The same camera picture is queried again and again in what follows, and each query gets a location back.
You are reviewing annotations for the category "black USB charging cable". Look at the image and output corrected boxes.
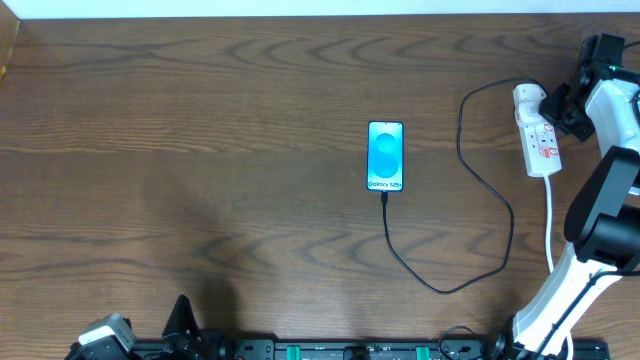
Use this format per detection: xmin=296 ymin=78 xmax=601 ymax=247
xmin=379 ymin=75 xmax=551 ymax=296

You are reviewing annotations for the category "blue smartphone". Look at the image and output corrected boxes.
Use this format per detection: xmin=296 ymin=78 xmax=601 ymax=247
xmin=366 ymin=121 xmax=404 ymax=192

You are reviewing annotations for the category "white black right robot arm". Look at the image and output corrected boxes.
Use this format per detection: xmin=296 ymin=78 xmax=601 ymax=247
xmin=490 ymin=34 xmax=639 ymax=359

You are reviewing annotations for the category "white USB charger adapter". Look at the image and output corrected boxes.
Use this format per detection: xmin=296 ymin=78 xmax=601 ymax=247
xmin=513 ymin=83 xmax=547 ymax=128

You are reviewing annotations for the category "white power strip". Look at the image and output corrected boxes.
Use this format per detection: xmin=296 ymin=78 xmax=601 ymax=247
xmin=517 ymin=120 xmax=562 ymax=178

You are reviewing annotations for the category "white power strip cord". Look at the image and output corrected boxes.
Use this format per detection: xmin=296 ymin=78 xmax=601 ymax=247
xmin=542 ymin=174 xmax=575 ymax=360

